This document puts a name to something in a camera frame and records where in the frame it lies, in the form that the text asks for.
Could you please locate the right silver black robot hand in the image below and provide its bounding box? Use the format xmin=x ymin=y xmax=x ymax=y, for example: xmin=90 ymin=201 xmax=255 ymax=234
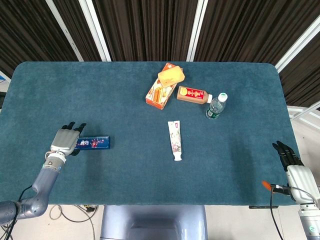
xmin=271 ymin=140 xmax=320 ymax=205

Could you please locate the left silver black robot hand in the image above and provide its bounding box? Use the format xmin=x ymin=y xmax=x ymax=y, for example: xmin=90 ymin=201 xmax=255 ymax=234
xmin=49 ymin=121 xmax=87 ymax=157

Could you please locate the blue glasses case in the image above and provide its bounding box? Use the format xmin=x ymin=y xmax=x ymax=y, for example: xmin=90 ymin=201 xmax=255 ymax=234
xmin=74 ymin=135 xmax=112 ymax=150

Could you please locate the orange tipped black connector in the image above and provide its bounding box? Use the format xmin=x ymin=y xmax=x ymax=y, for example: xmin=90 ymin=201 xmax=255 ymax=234
xmin=261 ymin=180 xmax=292 ymax=195

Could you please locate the white metal rack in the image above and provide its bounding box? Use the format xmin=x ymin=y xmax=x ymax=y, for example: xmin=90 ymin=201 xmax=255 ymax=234
xmin=286 ymin=104 xmax=320 ymax=131

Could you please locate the teal table cloth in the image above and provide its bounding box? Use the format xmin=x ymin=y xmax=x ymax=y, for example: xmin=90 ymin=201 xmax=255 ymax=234
xmin=0 ymin=61 xmax=302 ymax=206

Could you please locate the orange snack carton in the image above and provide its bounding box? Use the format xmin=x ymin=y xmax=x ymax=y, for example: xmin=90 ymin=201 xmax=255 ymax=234
xmin=145 ymin=62 xmax=184 ymax=111

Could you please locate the white toothpaste tube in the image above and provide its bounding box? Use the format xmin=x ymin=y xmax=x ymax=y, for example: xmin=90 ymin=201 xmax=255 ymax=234
xmin=167 ymin=120 xmax=183 ymax=162

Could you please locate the clear water bottle green label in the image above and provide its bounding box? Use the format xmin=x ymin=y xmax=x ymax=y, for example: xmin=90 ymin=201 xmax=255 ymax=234
xmin=205 ymin=92 xmax=229 ymax=120

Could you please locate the blue-grey robot torso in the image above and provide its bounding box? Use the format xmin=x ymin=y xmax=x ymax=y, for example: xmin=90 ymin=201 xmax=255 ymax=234
xmin=99 ymin=204 xmax=209 ymax=240

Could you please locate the brown tea bottle red label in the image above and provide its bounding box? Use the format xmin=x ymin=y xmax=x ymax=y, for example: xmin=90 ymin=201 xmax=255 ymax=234
xmin=176 ymin=85 xmax=214 ymax=105

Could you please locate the dark brown curtain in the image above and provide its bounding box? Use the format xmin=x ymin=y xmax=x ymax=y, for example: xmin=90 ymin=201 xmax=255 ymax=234
xmin=0 ymin=0 xmax=320 ymax=108

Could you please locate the black hanging cable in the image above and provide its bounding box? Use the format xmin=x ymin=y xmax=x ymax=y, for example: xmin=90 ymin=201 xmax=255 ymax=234
xmin=268 ymin=191 xmax=285 ymax=240

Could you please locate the black table edge bracket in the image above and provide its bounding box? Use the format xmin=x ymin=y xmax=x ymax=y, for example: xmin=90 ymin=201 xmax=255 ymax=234
xmin=248 ymin=204 xmax=279 ymax=209

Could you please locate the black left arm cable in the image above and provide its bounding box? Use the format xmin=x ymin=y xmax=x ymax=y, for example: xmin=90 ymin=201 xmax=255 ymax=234
xmin=0 ymin=184 xmax=34 ymax=240

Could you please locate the thin white frame post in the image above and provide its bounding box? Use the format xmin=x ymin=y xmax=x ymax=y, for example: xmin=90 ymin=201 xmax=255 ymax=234
xmin=45 ymin=0 xmax=84 ymax=62

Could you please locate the wide white frame post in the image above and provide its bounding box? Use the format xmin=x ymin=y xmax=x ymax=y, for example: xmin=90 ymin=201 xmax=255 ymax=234
xmin=78 ymin=0 xmax=112 ymax=62

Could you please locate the white slanted frame post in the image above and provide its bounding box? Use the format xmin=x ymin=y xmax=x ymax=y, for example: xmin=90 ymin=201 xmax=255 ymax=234
xmin=274 ymin=21 xmax=320 ymax=73

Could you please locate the white double frame post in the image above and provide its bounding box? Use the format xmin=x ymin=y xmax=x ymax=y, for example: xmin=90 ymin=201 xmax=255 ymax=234
xmin=186 ymin=0 xmax=209 ymax=62

